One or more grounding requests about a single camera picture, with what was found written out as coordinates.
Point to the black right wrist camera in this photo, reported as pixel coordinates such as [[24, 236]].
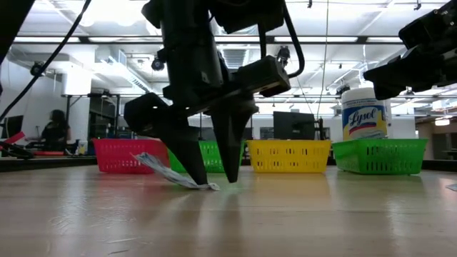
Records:
[[428, 25]]

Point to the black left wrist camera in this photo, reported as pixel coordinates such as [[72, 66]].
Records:
[[250, 14]]

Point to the black aluminium table frame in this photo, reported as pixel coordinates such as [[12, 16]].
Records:
[[46, 164]]

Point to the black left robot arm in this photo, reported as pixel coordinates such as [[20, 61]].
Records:
[[185, 21]]

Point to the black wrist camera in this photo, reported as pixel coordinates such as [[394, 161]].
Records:
[[428, 25], [250, 14]]

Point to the black metal rack frame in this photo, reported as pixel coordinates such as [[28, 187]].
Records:
[[251, 130]]

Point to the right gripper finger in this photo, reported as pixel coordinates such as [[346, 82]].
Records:
[[389, 73], [387, 91]]

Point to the black overhead frame beam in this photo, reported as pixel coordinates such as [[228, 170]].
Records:
[[107, 39]]

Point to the red angled bar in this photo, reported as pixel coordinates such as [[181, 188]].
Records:
[[14, 137]]

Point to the yellow disinfecting wipes canister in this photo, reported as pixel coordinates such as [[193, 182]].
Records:
[[364, 114]]

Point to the green plastic basket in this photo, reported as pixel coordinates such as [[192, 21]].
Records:
[[210, 157], [380, 157]]

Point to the black monitor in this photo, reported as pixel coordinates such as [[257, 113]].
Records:
[[294, 125], [12, 126]]

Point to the yellow plastic basket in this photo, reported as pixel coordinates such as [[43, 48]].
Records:
[[289, 156]]

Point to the small white printed packet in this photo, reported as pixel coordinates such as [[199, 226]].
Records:
[[452, 186]]

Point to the black ceiling spotlight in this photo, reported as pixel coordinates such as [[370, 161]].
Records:
[[37, 68], [283, 53], [157, 65]]

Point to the red plastic basket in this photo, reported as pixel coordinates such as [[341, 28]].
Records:
[[114, 157]]

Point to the person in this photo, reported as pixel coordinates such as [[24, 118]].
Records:
[[55, 132]]

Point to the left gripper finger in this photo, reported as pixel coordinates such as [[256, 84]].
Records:
[[230, 142], [185, 146]]

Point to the blue striped bandage wrapper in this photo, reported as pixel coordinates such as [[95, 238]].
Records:
[[171, 175]]

